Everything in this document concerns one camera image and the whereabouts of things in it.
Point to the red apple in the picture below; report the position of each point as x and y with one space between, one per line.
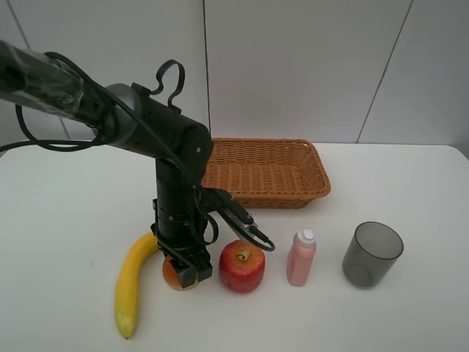
241 266

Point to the orange fruit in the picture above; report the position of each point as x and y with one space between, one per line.
171 278

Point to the pink bottle white cap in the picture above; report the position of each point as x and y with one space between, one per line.
300 257

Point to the orange wicker basket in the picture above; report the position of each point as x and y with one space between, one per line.
267 173

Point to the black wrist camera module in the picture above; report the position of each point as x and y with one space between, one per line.
239 219

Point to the grey translucent plastic cup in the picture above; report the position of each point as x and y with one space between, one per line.
373 250

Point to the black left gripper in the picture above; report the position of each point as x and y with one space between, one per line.
192 258

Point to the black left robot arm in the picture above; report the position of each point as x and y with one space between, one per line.
129 118

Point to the yellow banana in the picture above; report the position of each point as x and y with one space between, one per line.
126 294

